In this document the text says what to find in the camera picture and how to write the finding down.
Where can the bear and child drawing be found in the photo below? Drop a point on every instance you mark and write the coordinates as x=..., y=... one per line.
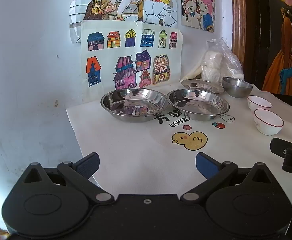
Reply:
x=198, y=5

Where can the small stainless steel bowl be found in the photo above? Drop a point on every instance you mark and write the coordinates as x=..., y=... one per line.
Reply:
x=237, y=87

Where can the orange dress figure painting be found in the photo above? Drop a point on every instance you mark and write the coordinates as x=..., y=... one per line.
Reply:
x=285, y=55

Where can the dark wooden door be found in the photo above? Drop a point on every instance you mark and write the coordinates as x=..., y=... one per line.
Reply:
x=254, y=42

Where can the plastic bag of steamed buns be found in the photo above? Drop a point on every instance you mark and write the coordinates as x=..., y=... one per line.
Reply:
x=213, y=65

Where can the coloured houses drawing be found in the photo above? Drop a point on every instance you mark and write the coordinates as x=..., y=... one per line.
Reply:
x=126, y=51

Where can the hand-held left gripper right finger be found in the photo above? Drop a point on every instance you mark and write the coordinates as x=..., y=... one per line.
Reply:
x=206, y=166

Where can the brown wooden door frame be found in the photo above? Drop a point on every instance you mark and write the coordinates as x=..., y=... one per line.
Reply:
x=238, y=30

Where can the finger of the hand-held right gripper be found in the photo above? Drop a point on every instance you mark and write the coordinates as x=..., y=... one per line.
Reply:
x=278, y=147

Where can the rolled white paper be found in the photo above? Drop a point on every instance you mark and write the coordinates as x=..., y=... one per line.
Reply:
x=193, y=73

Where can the printed white tablecloth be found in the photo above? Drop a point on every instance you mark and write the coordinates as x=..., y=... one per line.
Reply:
x=136, y=152

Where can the coloured figure drawing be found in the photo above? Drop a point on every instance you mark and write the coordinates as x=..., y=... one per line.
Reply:
x=141, y=2

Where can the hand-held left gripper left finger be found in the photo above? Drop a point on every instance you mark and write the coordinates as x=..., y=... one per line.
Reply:
x=88, y=166

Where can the white bowl with red rim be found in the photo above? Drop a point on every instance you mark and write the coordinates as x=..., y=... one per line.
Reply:
x=260, y=102
x=268, y=122

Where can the deep stainless steel plate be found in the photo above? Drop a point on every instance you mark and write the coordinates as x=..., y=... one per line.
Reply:
x=136, y=105
x=198, y=105

